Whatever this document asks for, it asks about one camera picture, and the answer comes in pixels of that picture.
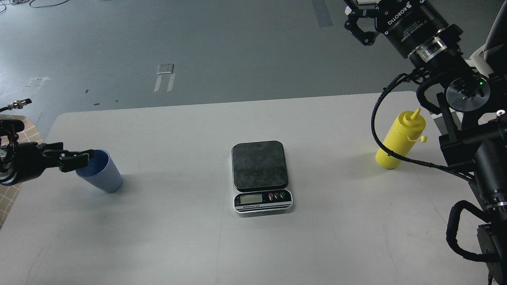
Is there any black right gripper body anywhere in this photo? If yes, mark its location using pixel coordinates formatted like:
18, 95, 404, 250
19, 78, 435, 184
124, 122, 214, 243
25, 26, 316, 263
375, 0, 463, 59

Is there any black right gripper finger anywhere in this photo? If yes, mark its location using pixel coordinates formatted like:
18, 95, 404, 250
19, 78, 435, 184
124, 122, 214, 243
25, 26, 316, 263
344, 0, 383, 46

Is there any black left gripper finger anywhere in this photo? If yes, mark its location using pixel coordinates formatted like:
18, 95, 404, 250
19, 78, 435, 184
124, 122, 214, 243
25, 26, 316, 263
38, 142, 65, 156
59, 149, 95, 173

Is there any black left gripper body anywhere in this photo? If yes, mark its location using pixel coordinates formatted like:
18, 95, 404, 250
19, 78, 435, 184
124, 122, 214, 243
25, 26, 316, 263
0, 142, 46, 186

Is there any blue ribbed plastic cup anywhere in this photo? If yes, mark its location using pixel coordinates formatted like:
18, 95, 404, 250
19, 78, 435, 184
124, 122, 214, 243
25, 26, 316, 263
75, 149, 124, 194

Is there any yellow squeeze bottle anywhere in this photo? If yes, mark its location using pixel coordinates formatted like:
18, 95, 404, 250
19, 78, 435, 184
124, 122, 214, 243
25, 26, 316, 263
375, 108, 427, 170

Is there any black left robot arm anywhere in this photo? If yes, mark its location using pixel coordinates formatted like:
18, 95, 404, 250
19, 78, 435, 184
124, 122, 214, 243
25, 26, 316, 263
0, 119, 95, 186

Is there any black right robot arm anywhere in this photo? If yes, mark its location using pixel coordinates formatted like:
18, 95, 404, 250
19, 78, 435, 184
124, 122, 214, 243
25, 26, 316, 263
344, 0, 506, 285

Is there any black digital kitchen scale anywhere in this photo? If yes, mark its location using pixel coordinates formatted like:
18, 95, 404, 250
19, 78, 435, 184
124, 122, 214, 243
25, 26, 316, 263
231, 141, 294, 215

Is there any white office chair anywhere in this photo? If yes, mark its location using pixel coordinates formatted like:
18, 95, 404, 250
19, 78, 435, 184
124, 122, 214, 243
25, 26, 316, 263
469, 11, 507, 78

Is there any grey floor plate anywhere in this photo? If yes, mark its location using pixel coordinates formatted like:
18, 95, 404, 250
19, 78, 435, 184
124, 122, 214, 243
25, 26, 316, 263
157, 63, 174, 75

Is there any black floor cable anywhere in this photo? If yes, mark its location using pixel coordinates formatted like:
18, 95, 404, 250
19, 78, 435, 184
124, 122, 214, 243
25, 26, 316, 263
0, 0, 70, 9

